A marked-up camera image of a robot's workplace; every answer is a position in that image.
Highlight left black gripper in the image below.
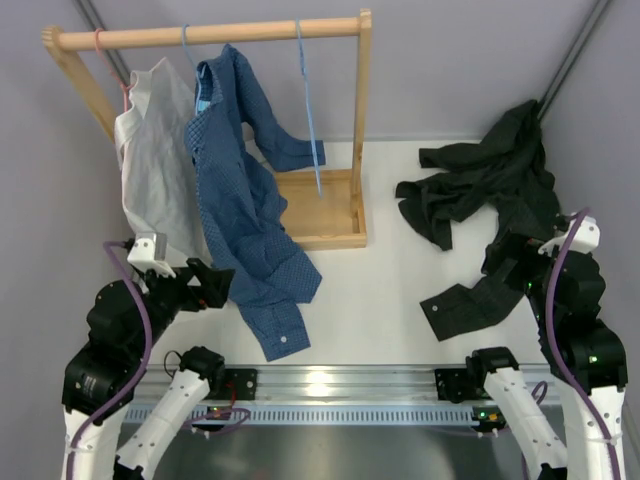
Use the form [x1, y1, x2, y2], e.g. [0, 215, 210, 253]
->
[130, 256, 235, 357]

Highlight black pinstriped shirt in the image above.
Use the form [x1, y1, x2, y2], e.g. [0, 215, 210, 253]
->
[395, 100, 560, 341]

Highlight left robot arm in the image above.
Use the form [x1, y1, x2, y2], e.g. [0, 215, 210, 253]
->
[62, 258, 234, 479]

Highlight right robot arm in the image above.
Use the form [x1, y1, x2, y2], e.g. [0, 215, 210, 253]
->
[465, 235, 628, 479]

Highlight white shirt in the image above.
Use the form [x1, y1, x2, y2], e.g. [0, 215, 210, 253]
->
[114, 58, 212, 263]

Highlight blue checked shirt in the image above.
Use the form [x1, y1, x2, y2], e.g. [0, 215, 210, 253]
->
[185, 45, 326, 361]

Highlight blue hanger holding shirt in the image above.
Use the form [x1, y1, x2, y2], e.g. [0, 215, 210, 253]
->
[180, 23, 211, 114]

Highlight empty light blue hanger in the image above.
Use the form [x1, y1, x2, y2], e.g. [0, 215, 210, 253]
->
[295, 19, 323, 198]

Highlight wooden clothes rack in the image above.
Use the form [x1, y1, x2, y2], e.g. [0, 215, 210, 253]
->
[41, 9, 372, 250]

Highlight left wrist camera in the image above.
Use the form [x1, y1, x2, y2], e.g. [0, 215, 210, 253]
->
[127, 232, 176, 278]

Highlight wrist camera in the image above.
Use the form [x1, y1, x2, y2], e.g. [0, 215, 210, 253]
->
[127, 232, 176, 278]
[537, 215, 601, 257]

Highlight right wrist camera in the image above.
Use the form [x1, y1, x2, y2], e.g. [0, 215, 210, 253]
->
[537, 215, 601, 257]

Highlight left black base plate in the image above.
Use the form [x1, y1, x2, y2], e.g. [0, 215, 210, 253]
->
[217, 368, 258, 401]

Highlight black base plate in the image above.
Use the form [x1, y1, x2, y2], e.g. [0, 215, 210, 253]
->
[217, 368, 258, 401]
[434, 368, 489, 404]

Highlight aluminium mounting rail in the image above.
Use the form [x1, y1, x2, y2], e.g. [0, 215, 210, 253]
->
[124, 363, 566, 404]

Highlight white slotted cable duct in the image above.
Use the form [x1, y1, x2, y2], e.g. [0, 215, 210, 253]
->
[122, 402, 506, 426]

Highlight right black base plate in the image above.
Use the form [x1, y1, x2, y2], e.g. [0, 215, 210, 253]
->
[434, 368, 489, 404]

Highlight pink wire hanger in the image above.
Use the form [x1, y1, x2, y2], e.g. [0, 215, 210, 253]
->
[93, 27, 132, 112]

